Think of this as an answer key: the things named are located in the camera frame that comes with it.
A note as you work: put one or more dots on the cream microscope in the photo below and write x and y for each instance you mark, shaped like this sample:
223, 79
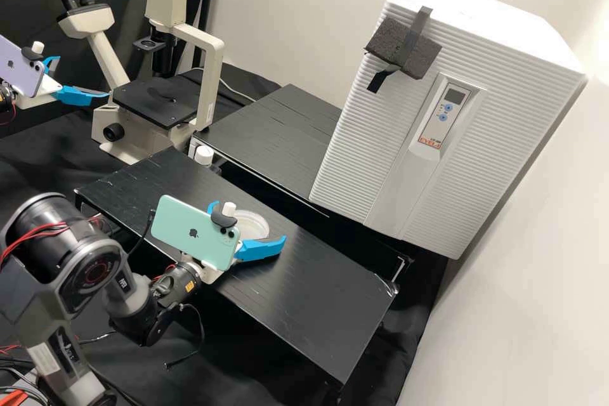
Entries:
152, 101

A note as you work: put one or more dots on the wrist camera phone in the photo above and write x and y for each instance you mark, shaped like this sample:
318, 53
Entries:
190, 230
21, 68

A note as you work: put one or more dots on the petri dish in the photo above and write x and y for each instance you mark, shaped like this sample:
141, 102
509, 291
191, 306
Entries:
254, 223

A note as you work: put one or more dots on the white-capped bottle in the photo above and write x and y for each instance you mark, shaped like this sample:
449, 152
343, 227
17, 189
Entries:
204, 155

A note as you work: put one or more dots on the incubator door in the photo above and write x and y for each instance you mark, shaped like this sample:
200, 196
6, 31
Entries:
361, 149

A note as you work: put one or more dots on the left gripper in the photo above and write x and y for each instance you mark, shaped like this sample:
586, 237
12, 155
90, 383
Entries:
40, 97

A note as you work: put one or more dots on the left wrist camera phone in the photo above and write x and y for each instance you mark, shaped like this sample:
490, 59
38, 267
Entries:
21, 68

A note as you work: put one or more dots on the black platform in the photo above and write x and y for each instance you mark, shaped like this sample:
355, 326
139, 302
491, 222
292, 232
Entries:
387, 246
266, 149
309, 296
192, 78

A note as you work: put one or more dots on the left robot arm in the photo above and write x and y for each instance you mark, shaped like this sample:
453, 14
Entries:
8, 104

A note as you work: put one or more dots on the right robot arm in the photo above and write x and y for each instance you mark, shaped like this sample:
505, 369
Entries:
57, 244

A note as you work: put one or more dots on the white incubator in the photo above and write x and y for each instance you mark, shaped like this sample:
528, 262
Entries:
476, 11

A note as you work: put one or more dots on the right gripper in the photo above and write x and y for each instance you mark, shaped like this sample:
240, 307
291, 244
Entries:
214, 272

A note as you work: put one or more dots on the right wrist camera phone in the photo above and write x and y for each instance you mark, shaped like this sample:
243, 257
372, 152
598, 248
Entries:
190, 230

